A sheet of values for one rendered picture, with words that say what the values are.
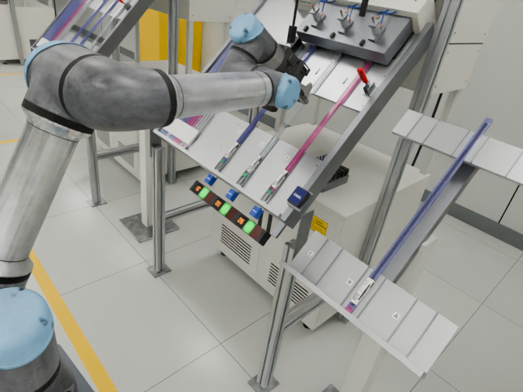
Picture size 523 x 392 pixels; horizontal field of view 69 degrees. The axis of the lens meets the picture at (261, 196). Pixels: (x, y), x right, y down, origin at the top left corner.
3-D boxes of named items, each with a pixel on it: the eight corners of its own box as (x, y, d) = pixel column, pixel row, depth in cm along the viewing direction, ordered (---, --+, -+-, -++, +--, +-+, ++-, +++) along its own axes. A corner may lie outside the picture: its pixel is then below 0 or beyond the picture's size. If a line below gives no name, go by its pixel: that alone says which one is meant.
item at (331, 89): (365, 121, 112) (361, 111, 107) (226, 66, 150) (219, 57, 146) (429, 37, 115) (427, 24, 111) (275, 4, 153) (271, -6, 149)
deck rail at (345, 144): (293, 229, 107) (284, 221, 102) (287, 225, 108) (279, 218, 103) (435, 39, 114) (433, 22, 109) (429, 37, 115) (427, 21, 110)
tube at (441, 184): (351, 314, 76) (349, 313, 75) (345, 309, 77) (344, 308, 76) (493, 122, 81) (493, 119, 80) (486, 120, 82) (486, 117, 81)
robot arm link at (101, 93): (100, 74, 49) (308, 67, 85) (59, 55, 55) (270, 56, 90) (103, 156, 54) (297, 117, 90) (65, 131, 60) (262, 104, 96)
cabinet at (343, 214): (309, 341, 158) (345, 217, 127) (208, 251, 199) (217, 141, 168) (389, 278, 199) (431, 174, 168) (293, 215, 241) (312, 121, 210)
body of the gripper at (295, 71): (312, 71, 109) (293, 47, 99) (296, 97, 109) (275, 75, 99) (293, 64, 113) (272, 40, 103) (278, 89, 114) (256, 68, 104)
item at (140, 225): (139, 243, 197) (134, 94, 158) (118, 221, 212) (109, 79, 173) (179, 229, 213) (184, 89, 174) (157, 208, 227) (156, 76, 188)
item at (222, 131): (286, 219, 106) (282, 215, 104) (163, 135, 145) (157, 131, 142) (327, 166, 108) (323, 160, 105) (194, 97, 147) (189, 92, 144)
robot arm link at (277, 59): (267, 67, 96) (246, 59, 101) (275, 76, 100) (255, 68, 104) (282, 41, 96) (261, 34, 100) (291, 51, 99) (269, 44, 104)
